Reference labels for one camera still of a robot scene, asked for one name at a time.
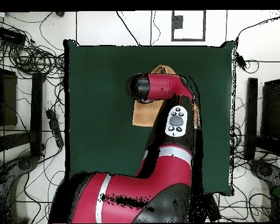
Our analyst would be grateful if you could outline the black power strip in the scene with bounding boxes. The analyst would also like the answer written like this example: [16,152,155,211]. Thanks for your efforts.
[45,108,65,148]

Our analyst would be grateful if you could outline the black box device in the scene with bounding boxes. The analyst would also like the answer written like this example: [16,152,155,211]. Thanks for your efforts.
[0,26,27,46]

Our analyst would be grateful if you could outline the black power adapter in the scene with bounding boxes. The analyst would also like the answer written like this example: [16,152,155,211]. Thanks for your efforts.
[234,52,248,72]

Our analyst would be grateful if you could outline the dark green table cloth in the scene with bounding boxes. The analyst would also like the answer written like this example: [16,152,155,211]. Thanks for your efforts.
[62,38,236,198]

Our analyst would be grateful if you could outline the black frame stand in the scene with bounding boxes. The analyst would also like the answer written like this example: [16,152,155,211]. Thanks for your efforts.
[244,59,280,162]
[0,52,46,164]

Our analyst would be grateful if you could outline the grey square floor frame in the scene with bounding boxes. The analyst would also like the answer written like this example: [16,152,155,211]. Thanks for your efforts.
[170,9,207,42]

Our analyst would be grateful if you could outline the grey stand foot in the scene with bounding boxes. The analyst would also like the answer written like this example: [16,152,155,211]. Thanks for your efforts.
[248,159,280,187]
[0,155,40,187]

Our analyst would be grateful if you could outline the tan terry towel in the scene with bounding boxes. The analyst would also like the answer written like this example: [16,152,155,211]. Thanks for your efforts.
[132,64,201,128]

